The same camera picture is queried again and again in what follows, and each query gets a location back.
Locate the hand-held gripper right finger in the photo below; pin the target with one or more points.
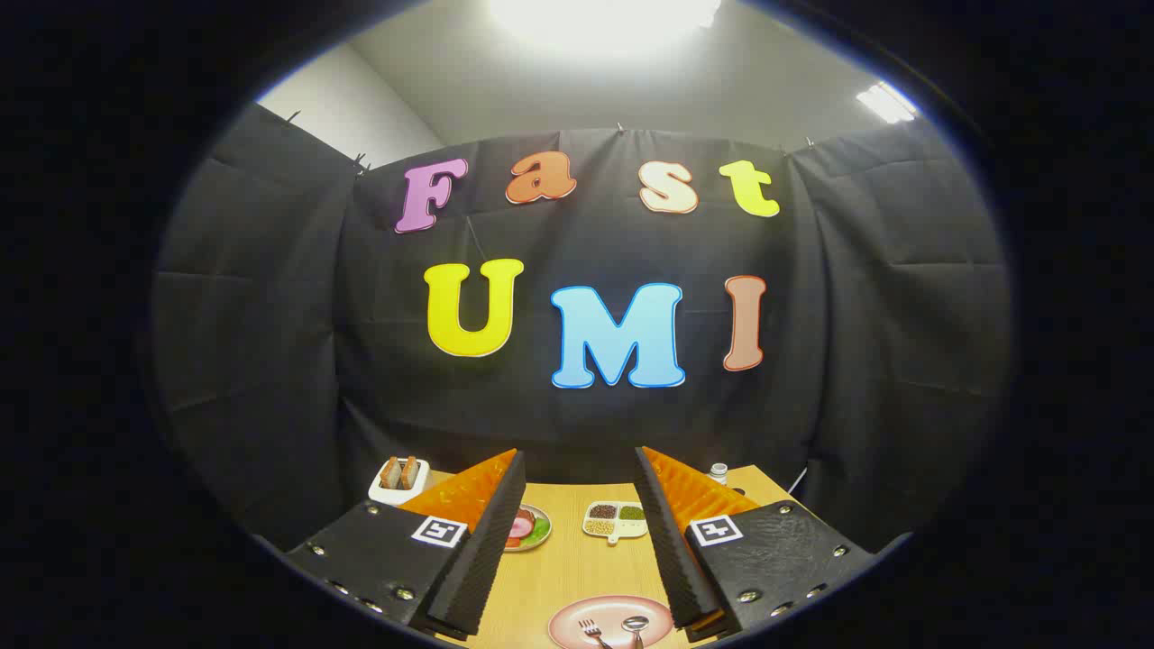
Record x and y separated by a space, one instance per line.
667 541

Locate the pink plate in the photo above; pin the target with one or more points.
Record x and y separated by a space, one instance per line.
613 608

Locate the pink ham slice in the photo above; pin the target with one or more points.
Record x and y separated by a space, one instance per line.
521 526

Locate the white toaster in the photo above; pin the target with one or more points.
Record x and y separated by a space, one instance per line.
397 495

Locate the white divided dish with grains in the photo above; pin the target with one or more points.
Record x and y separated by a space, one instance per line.
622 532

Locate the small ceiling light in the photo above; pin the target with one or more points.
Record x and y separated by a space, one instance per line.
888 102

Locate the large ceiling light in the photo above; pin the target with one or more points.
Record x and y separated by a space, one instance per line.
604 18

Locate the white bottle with green cap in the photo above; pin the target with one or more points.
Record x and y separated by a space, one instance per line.
718 473

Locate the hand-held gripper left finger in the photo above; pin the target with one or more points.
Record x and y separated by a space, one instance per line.
491 541

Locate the grey food plate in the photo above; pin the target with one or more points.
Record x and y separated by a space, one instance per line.
544 518

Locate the brown toast slice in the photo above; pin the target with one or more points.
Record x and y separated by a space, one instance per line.
389 473
408 471

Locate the green lettuce leaf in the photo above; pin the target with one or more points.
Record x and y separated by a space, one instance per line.
540 533

